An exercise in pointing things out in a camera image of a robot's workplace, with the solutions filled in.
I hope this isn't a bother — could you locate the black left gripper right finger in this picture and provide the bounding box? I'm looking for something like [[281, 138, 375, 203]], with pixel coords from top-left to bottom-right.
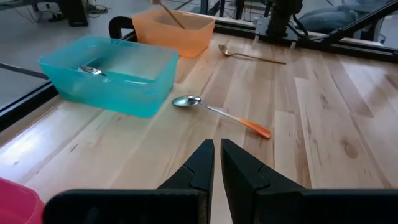
[[220, 138, 398, 224]]

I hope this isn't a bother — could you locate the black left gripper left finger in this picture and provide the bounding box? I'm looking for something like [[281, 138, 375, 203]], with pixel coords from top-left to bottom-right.
[[42, 139, 215, 224]]

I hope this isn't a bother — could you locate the orange-handled silver spoon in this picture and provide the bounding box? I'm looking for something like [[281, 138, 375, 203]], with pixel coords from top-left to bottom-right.
[[77, 65, 108, 77], [171, 95, 272, 140]]

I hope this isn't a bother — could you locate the teal translucent plastic bin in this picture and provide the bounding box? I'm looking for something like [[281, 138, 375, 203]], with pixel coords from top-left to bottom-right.
[[38, 35, 180, 119]]

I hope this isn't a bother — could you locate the orange translucent plastic bin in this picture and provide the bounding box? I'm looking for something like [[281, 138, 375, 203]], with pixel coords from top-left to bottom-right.
[[131, 8, 216, 58]]

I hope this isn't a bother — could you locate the black clamp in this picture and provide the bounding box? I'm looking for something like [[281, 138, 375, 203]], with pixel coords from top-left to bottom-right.
[[108, 16, 138, 43]]

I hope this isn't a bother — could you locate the pink translucent plastic bin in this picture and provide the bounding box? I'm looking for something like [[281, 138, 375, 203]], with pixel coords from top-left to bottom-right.
[[0, 177, 45, 224]]

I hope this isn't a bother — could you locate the blue-grey cushion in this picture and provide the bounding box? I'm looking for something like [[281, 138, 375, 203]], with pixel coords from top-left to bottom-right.
[[298, 6, 359, 34]]

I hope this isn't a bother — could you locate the black diagonal strut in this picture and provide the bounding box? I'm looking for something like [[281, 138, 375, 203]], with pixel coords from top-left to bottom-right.
[[320, 0, 398, 45]]

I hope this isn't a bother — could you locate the black box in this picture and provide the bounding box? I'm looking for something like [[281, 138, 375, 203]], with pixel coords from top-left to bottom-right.
[[60, 0, 90, 27]]

